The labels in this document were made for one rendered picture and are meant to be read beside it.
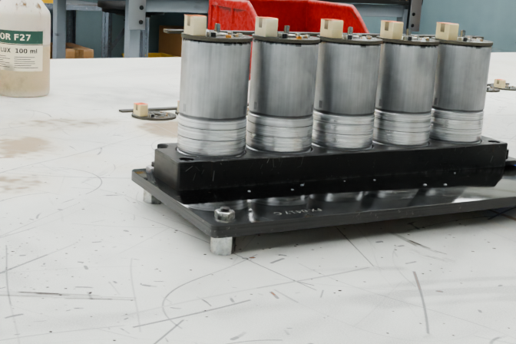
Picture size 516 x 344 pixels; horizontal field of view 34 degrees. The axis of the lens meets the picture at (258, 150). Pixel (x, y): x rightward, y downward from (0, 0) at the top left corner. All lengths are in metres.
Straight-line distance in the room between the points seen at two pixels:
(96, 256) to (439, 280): 0.10
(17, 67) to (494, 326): 0.36
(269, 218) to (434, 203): 0.06
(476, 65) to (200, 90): 0.12
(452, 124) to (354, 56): 0.06
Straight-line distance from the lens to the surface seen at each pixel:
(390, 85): 0.34
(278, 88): 0.30
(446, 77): 0.35
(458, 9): 6.40
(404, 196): 0.30
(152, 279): 0.24
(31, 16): 0.53
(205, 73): 0.29
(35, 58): 0.53
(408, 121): 0.34
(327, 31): 0.32
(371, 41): 0.32
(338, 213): 0.28
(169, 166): 0.29
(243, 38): 0.29
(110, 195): 0.32
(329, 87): 0.32
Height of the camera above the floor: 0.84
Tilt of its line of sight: 12 degrees down
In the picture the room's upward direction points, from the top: 4 degrees clockwise
